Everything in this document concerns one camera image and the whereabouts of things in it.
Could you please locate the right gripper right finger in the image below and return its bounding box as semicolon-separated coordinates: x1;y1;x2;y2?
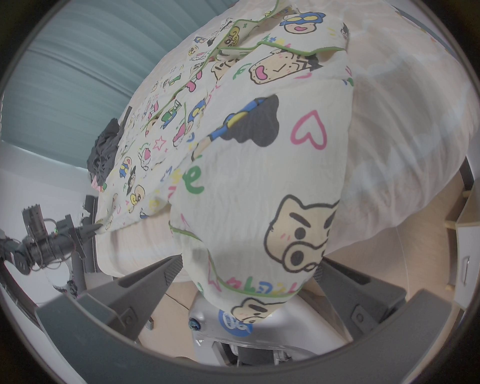
311;259;408;344

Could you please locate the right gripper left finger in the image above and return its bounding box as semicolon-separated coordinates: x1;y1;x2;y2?
80;254;184;344

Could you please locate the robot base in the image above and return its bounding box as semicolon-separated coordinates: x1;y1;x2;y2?
187;290;351;370

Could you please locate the black chest of drawers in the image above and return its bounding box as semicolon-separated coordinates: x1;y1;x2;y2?
71;194;100;291

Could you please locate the dark grey garment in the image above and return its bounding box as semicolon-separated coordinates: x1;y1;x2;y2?
87;106;134;185

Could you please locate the small wooden drawer chest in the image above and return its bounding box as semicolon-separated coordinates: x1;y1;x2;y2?
443;180;480;306

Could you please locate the blue-green curtain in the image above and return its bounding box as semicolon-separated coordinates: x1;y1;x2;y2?
0;37;121;173
22;0;241;124

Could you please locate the bed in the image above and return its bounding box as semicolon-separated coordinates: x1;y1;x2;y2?
95;0;480;286

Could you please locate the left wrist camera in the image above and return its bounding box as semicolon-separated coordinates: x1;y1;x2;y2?
55;215;73;236

